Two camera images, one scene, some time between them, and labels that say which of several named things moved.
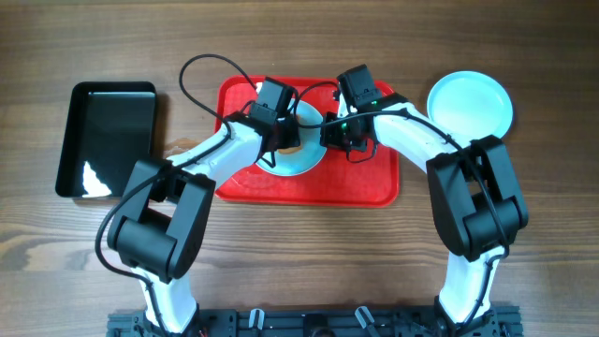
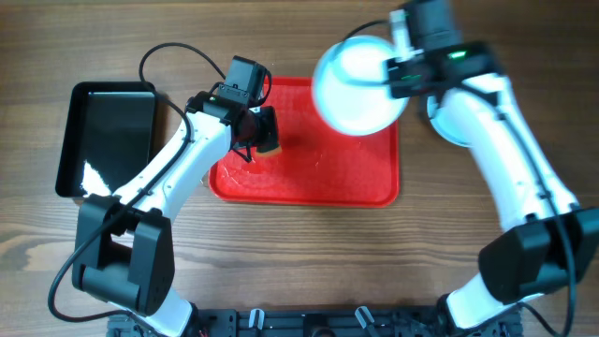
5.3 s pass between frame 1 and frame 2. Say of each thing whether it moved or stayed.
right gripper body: moved
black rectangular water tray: stayed
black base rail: stayed
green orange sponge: moved
